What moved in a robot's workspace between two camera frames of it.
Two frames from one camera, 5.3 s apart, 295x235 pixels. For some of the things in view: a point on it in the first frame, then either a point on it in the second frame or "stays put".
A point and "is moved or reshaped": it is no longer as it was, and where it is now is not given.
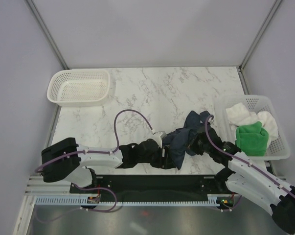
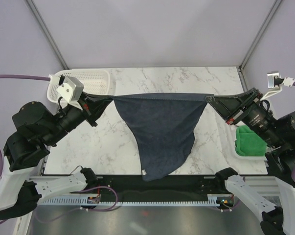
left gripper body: (158, 161) -> (72, 116)
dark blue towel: (177, 140) is moved or reshaped
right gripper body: (195, 146) -> (259, 117)
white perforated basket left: (79, 88) stays put
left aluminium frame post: (46, 32) stays put
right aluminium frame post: (259, 34) stays put
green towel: (252, 139) stays put
